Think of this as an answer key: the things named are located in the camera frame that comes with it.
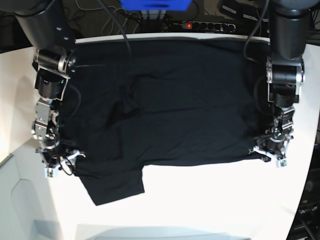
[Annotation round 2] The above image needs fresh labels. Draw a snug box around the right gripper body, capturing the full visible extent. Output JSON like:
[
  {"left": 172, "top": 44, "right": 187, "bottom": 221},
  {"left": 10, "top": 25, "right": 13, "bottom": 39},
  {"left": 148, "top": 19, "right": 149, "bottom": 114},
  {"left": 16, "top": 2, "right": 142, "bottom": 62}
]
[{"left": 35, "top": 148, "right": 86, "bottom": 172}]

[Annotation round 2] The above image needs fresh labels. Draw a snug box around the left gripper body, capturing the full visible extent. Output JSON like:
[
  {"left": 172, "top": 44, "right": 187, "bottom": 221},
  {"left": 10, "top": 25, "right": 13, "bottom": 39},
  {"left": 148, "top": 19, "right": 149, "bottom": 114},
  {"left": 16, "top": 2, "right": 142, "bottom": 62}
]
[{"left": 248, "top": 134, "right": 294, "bottom": 162}]

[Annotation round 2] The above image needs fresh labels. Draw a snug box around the black T-shirt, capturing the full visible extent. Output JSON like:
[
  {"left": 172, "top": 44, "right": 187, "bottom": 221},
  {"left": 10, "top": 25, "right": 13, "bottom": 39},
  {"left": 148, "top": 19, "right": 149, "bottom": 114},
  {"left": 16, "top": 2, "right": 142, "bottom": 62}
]
[{"left": 59, "top": 39, "right": 273, "bottom": 206}]

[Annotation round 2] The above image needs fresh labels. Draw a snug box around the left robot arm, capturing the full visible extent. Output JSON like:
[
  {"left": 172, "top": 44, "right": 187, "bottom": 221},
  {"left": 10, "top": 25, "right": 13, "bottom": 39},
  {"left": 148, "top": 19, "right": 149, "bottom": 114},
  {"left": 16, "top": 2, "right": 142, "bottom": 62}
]
[{"left": 245, "top": 0, "right": 320, "bottom": 168}]

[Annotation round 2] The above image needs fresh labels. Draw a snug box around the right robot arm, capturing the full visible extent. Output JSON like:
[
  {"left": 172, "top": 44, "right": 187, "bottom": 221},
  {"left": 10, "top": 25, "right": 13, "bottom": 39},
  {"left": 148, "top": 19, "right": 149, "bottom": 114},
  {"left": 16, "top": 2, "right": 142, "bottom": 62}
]
[{"left": 0, "top": 0, "right": 83, "bottom": 178}]

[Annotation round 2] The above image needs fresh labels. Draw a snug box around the black power strip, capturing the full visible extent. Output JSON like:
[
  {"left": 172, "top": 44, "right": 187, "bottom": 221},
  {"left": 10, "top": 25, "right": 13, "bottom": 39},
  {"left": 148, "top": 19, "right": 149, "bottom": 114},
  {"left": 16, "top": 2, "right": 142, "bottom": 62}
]
[{"left": 162, "top": 21, "right": 237, "bottom": 33}]

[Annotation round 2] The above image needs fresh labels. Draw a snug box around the blue box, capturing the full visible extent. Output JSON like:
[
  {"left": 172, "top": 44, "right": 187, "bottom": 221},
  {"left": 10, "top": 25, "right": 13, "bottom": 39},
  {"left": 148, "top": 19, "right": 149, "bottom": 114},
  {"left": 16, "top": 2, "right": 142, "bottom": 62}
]
[{"left": 120, "top": 0, "right": 192, "bottom": 11}]

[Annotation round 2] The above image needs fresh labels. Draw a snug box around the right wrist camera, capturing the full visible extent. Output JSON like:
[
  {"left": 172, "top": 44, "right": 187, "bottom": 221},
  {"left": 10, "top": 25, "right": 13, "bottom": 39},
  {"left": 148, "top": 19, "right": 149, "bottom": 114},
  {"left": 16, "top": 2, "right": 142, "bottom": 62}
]
[{"left": 44, "top": 167, "right": 59, "bottom": 178}]

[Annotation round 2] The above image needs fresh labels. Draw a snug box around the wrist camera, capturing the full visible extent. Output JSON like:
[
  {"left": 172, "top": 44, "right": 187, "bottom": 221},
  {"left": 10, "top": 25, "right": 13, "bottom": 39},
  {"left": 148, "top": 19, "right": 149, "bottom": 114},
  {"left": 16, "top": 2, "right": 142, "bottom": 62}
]
[
  {"left": 275, "top": 158, "right": 287, "bottom": 168},
  {"left": 44, "top": 167, "right": 59, "bottom": 178}
]

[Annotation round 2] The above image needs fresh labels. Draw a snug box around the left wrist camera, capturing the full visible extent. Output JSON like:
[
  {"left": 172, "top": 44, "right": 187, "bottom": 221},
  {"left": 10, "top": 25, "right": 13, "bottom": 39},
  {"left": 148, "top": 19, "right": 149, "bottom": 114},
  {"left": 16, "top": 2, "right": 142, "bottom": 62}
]
[{"left": 275, "top": 158, "right": 287, "bottom": 168}]

